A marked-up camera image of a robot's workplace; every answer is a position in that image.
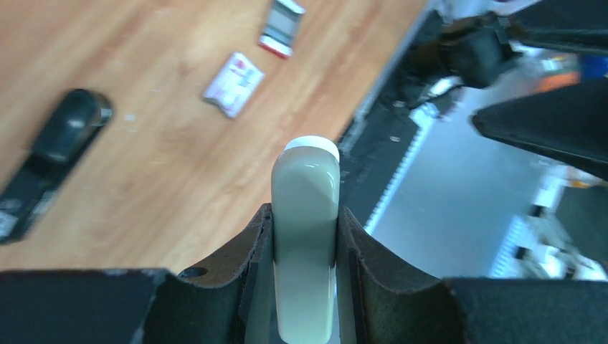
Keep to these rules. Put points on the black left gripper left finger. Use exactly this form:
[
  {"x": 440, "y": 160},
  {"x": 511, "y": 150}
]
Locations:
[{"x": 201, "y": 304}]

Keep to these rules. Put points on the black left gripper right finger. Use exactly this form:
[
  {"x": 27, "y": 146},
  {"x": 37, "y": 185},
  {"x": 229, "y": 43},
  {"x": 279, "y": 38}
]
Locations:
[{"x": 383, "y": 299}]

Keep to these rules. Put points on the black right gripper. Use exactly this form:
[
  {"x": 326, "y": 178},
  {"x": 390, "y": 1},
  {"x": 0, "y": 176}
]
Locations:
[{"x": 568, "y": 124}]

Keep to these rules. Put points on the grey-green white stapler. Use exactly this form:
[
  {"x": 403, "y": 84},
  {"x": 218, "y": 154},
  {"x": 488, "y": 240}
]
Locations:
[{"x": 305, "y": 195}]

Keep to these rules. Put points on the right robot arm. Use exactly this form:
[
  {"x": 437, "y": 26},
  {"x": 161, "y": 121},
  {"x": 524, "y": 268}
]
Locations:
[{"x": 479, "y": 49}]

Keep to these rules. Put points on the black stapler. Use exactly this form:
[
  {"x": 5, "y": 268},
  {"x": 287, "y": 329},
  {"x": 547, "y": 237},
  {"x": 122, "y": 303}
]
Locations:
[{"x": 72, "y": 126}]

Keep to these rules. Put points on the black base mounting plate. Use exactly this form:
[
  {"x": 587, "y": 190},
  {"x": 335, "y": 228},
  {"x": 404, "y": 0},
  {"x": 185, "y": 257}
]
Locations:
[{"x": 388, "y": 129}]

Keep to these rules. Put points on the red white staple box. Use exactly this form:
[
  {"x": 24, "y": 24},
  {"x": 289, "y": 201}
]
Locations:
[{"x": 233, "y": 85}]

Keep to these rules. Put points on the open staple box tray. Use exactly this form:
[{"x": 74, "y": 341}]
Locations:
[{"x": 281, "y": 27}]

